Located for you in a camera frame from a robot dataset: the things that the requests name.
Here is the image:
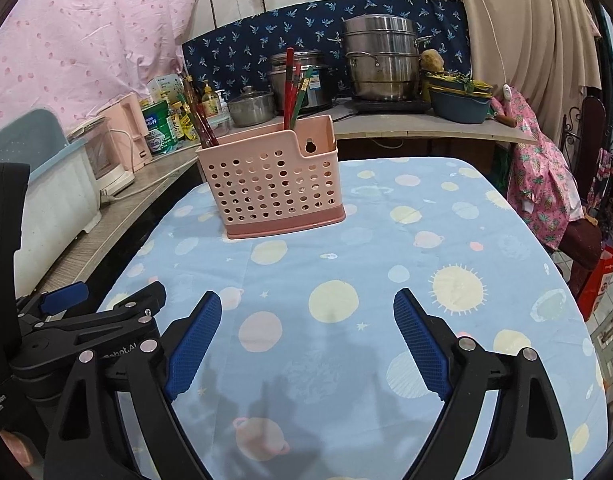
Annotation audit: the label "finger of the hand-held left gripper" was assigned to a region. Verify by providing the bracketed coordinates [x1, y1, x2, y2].
[14, 281, 167, 361]
[16, 282, 90, 323]

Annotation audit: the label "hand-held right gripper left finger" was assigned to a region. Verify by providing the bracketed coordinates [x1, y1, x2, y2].
[43, 290, 223, 480]

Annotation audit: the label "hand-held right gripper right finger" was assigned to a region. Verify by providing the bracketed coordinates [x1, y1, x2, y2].
[393, 287, 575, 480]

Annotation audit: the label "pink perforated plastic basket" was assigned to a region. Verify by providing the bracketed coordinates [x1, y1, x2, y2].
[195, 114, 347, 240]

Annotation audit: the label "dark red chopstick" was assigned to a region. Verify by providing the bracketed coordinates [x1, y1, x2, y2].
[192, 102, 217, 147]
[196, 110, 220, 145]

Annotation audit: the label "dark maroon chopstick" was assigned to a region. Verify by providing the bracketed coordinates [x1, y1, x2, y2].
[185, 78, 211, 150]

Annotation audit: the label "brown chopstick gold band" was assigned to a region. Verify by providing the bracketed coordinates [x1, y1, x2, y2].
[183, 75, 210, 150]

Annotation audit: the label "green chopstick gold band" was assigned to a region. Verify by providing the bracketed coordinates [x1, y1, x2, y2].
[289, 76, 308, 128]
[291, 66, 313, 120]

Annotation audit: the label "bright red chopstick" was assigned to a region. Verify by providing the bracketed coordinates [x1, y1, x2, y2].
[288, 62, 302, 131]
[285, 48, 294, 132]

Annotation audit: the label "person's left hand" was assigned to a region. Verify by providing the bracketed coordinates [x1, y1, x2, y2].
[0, 430, 43, 477]

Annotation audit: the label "white bin with grey-blue lid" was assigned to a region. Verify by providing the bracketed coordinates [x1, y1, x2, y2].
[0, 109, 104, 293]

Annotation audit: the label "blue planet print tablecloth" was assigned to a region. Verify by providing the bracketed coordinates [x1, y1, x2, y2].
[94, 156, 610, 480]

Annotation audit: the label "wood grain counter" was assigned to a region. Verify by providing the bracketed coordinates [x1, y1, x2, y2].
[16, 147, 202, 301]

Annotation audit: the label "pink white small appliance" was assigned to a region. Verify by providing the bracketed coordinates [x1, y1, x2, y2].
[81, 119, 137, 195]

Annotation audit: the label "pink electric kettle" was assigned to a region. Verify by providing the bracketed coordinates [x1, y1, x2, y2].
[109, 92, 154, 171]

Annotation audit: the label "green milk powder can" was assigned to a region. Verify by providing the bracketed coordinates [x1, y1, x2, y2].
[140, 100, 180, 157]

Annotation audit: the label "dark wooden chair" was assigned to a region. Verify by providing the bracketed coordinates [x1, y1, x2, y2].
[557, 95, 613, 301]

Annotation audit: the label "red box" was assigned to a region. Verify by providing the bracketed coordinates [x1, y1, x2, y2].
[577, 240, 613, 321]

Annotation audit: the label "pink floral garment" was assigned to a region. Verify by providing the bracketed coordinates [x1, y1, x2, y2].
[489, 90, 585, 253]

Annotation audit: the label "yellow snack packet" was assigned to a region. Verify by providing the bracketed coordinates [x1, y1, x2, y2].
[179, 110, 200, 141]

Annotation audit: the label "wooden board shelf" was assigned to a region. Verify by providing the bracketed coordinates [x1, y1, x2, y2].
[331, 97, 537, 143]

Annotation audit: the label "white carton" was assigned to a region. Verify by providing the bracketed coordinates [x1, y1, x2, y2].
[149, 74, 182, 106]

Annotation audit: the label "yellow pump bottle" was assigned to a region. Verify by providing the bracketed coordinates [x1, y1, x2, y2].
[200, 80, 222, 116]

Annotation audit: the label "pink dotted cloth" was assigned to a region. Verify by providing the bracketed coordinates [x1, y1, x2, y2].
[0, 0, 210, 136]

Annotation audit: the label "black induction cooker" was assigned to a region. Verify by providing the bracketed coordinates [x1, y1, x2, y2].
[347, 97, 433, 115]

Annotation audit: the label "blue basin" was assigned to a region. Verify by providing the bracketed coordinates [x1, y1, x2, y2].
[429, 87, 492, 124]

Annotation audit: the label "small steel pot with lid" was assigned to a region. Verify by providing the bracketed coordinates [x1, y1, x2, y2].
[227, 86, 277, 127]

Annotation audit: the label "green rimmed basin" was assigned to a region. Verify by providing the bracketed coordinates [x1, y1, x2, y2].
[421, 71, 495, 95]

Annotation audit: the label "silver rice cooker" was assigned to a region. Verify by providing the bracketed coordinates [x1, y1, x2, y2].
[267, 50, 337, 113]

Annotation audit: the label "brown lumpy vegetable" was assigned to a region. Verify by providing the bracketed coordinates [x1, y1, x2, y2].
[419, 49, 446, 72]

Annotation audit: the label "stacked steel steamer pot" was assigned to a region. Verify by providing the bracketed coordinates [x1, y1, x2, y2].
[341, 15, 435, 102]

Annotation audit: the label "navy leaf print cloth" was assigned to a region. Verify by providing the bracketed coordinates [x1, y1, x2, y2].
[181, 0, 473, 111]

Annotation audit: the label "dark hanging clothes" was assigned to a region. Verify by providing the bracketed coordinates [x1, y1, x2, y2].
[587, 0, 613, 241]

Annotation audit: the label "beige curtain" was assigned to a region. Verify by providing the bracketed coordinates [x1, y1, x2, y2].
[411, 0, 605, 151]

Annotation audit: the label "white power cable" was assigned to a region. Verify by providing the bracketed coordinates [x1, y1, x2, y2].
[99, 170, 152, 206]

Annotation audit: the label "white cord with switch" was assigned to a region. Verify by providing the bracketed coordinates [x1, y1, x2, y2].
[464, 0, 515, 106]

